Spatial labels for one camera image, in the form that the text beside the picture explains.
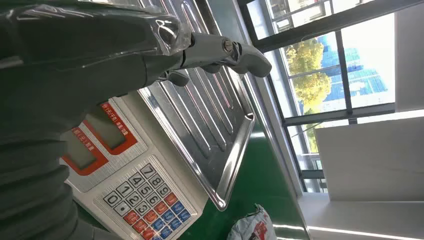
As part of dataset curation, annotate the grey plastic mailer package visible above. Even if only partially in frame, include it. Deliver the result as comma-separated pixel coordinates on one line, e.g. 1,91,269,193
226,203,278,240

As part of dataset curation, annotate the steel weighing tray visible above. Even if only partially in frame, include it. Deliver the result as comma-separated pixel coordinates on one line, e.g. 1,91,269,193
79,0,256,212

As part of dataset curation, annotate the white electronic scale body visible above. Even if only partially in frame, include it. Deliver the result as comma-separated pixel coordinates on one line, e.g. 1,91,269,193
59,89,210,240

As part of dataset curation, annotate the yellow-green tree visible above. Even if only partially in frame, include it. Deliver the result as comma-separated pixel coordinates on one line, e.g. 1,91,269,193
284,38,333,154

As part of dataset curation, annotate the blue glass building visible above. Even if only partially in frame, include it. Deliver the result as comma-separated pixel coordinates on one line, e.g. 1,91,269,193
316,34,389,104

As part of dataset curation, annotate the white panel board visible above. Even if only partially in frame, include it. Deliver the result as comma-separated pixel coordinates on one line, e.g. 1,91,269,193
313,115,424,203

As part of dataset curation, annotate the dark window frame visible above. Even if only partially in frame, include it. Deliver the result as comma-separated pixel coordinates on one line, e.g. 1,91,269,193
236,0,424,194

